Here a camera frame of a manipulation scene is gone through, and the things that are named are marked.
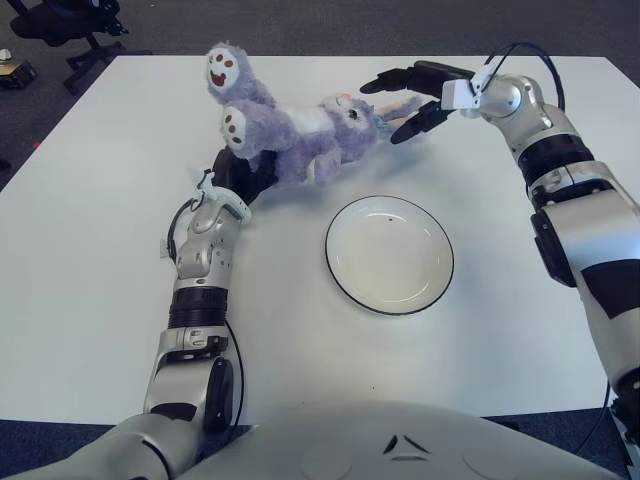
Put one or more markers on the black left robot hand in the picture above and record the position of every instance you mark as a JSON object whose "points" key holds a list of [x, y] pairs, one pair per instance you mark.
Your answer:
{"points": [[235, 175]]}

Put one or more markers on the purple plush bunny doll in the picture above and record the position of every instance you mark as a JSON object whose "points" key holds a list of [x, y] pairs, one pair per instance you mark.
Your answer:
{"points": [[300, 130]]}

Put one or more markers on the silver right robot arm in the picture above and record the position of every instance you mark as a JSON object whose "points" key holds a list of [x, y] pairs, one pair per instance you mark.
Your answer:
{"points": [[575, 200]]}

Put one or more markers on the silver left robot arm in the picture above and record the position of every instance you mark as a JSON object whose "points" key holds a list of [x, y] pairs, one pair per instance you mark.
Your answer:
{"points": [[200, 260]]}

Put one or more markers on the white plate with black rim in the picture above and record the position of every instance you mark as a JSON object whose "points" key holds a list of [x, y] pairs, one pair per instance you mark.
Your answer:
{"points": [[390, 255]]}

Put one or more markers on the black office chair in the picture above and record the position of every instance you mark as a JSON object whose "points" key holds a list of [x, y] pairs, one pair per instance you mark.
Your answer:
{"points": [[50, 27]]}

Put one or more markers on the small cardboard box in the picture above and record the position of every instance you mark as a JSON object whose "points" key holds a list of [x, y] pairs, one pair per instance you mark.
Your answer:
{"points": [[17, 72]]}

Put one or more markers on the grey robot torso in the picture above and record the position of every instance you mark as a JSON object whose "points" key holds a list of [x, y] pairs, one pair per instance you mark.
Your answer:
{"points": [[350, 440]]}

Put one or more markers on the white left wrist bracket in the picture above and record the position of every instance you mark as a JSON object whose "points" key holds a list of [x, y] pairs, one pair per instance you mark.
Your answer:
{"points": [[230, 202]]}

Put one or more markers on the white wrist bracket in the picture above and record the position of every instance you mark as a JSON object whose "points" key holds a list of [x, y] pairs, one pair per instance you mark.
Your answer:
{"points": [[457, 95], [230, 202]]}

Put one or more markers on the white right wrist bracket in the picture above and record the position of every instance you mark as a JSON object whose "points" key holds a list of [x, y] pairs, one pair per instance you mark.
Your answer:
{"points": [[457, 95]]}

